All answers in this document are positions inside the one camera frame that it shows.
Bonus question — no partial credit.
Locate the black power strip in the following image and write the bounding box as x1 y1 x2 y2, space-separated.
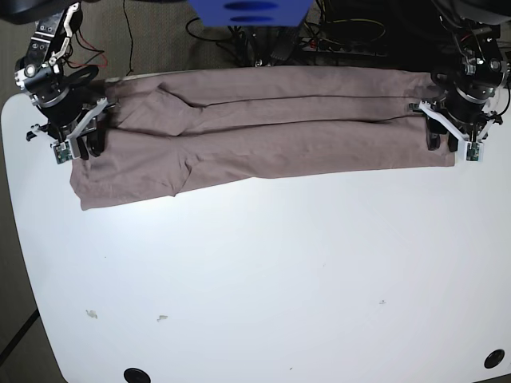
299 38 389 57

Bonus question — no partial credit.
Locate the black table grommet right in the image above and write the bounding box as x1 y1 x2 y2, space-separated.
484 349 505 369

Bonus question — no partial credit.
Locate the mauve T-shirt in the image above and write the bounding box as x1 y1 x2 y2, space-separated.
70 66 454 210

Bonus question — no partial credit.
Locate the blue plastic mount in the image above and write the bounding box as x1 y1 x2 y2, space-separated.
188 0 312 26

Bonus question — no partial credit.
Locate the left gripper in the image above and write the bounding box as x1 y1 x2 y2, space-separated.
409 87 503 152

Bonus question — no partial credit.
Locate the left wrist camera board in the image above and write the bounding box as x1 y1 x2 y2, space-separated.
458 140 484 163

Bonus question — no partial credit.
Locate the black table grommet left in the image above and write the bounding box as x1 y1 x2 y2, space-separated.
123 368 151 383

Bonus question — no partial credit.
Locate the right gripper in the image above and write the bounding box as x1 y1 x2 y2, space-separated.
26 89 115 160

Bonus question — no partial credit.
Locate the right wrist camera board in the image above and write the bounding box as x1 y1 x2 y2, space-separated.
51 140 81 164

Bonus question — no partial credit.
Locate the black table grommet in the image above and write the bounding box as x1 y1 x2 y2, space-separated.
484 349 505 369
123 368 151 383

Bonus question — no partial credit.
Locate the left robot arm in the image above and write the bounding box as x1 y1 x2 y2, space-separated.
410 1 510 162

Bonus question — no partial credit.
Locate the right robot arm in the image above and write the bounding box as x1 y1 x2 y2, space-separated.
1 1 112 164

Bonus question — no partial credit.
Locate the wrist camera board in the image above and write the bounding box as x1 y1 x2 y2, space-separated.
51 140 81 164
458 140 484 163

